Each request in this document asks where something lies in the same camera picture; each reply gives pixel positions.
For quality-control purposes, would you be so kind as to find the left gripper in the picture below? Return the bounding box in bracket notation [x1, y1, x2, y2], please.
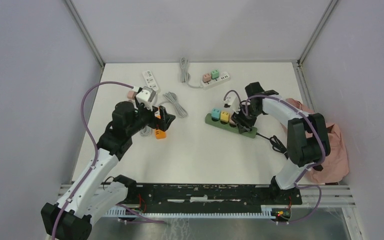
[127, 100, 175, 136]

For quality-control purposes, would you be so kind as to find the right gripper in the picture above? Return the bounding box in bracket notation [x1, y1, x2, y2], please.
[230, 103, 263, 134]

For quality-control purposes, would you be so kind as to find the green power strip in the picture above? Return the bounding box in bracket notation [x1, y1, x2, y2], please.
[204, 113, 258, 139]

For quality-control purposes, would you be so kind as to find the orange power strip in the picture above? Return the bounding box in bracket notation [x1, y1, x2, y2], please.
[154, 110, 167, 140]

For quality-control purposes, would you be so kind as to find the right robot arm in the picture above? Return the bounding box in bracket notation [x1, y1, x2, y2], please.
[232, 82, 331, 204]

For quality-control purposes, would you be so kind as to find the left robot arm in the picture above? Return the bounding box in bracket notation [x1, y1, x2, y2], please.
[41, 101, 176, 240]

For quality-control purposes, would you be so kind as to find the yellow USB adapter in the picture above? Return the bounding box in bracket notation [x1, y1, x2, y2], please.
[219, 111, 231, 123]

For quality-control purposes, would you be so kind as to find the teal USB adapter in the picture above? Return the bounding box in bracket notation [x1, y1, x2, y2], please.
[210, 108, 221, 121]

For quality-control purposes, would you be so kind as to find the green adapter on far strip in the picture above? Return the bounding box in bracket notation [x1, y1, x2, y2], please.
[210, 69, 220, 80]

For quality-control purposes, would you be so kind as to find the pink cloth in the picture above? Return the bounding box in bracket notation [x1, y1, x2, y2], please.
[284, 97, 351, 185]

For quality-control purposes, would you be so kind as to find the grey coiled orange strip cable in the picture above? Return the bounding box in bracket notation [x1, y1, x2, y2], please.
[157, 91, 189, 119]

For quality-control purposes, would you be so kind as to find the grey near strip cable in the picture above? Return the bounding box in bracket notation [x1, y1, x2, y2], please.
[139, 126, 153, 137]

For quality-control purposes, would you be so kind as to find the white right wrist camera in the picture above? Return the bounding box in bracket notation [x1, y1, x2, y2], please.
[223, 95, 241, 114]

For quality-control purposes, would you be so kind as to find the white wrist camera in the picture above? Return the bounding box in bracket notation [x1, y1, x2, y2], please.
[134, 86, 157, 111]
[223, 95, 241, 114]

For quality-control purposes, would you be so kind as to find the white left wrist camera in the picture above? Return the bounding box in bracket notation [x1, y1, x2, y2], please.
[134, 86, 157, 111]

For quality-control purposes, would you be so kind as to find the grey far strip cable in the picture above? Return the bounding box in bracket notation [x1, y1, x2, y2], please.
[179, 56, 203, 90]

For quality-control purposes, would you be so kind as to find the black mounting base plate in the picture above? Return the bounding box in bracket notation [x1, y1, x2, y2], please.
[121, 183, 303, 214]

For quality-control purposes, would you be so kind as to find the white slotted cable duct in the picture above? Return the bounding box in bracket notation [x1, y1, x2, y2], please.
[103, 206, 276, 220]

